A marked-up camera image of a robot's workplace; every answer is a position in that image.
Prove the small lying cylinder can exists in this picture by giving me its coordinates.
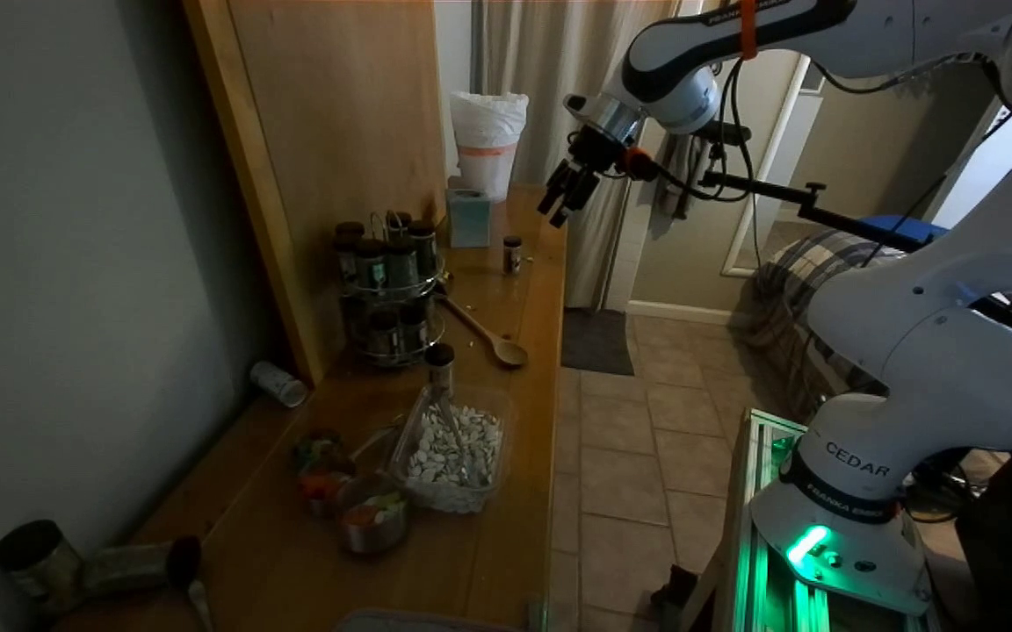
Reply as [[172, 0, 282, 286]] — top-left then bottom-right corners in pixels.
[[241, 353, 314, 411]]

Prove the dark metal tube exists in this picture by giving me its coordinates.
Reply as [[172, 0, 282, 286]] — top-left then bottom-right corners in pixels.
[[81, 534, 206, 603]]

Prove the dark door mat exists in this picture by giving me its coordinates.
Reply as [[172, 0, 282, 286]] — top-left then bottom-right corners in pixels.
[[559, 305, 638, 380]]

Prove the orange cable strap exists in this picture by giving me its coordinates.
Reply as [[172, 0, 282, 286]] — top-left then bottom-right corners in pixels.
[[733, 0, 761, 60]]

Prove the plaid bedding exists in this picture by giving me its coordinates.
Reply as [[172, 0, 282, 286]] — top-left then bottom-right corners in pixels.
[[726, 225, 923, 408]]

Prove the beige curtain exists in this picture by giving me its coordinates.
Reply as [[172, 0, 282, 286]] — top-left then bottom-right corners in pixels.
[[470, 0, 678, 225]]

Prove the plywood board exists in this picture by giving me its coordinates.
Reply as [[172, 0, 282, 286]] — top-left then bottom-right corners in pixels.
[[182, 0, 453, 384]]

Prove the small black floor object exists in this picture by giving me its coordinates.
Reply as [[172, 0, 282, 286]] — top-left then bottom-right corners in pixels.
[[645, 560, 702, 622]]

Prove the blue tissue box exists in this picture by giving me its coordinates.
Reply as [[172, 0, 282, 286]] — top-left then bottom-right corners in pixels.
[[446, 188, 496, 250]]

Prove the small glass jar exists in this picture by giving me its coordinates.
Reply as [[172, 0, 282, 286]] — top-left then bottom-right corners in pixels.
[[330, 468, 416, 560]]

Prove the wooden dresser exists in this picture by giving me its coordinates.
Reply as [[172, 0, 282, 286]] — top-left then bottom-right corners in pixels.
[[52, 182, 572, 632]]

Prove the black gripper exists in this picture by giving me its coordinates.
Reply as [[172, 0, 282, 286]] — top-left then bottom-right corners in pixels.
[[534, 120, 638, 231]]

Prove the silver spice jar stand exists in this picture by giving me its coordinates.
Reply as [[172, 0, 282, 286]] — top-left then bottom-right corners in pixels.
[[330, 205, 451, 368]]

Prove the bag of colourful items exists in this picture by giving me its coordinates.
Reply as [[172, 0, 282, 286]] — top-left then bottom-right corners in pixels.
[[288, 427, 360, 518]]

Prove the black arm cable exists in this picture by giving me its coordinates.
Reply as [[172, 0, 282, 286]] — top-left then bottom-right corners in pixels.
[[643, 50, 765, 209]]

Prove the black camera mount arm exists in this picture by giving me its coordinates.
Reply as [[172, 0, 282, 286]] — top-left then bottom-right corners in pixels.
[[693, 116, 923, 252]]

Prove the blue cushion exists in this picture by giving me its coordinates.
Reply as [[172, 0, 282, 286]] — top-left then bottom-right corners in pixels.
[[860, 209, 949, 255]]

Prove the bag of white pieces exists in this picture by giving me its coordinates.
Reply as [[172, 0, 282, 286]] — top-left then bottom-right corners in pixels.
[[392, 391, 507, 518]]

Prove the wooden spoon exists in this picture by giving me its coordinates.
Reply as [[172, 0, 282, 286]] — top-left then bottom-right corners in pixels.
[[440, 292, 530, 370]]

